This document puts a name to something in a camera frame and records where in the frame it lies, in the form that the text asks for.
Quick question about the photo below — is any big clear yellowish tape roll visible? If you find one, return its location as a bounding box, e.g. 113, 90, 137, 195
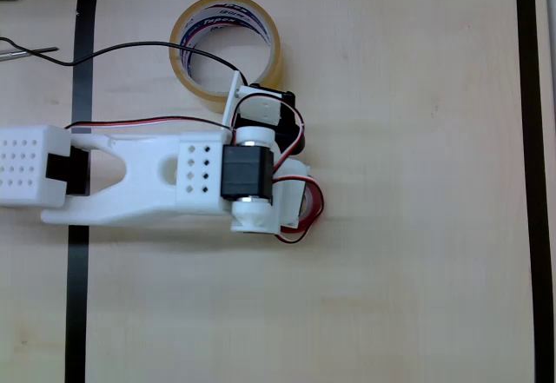
168, 0, 283, 115

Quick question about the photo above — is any black webcam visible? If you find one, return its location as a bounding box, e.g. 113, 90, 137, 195
236, 82, 308, 158

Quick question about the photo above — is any thin metal tool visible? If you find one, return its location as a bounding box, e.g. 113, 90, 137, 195
0, 46, 60, 59

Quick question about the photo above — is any red white black servo cable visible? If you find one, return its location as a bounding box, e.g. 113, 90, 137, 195
232, 98, 326, 245
63, 116, 235, 133

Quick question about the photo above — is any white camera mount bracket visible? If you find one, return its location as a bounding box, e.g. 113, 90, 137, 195
221, 69, 283, 130

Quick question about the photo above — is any thin black camera cable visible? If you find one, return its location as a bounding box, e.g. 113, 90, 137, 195
0, 35, 251, 87

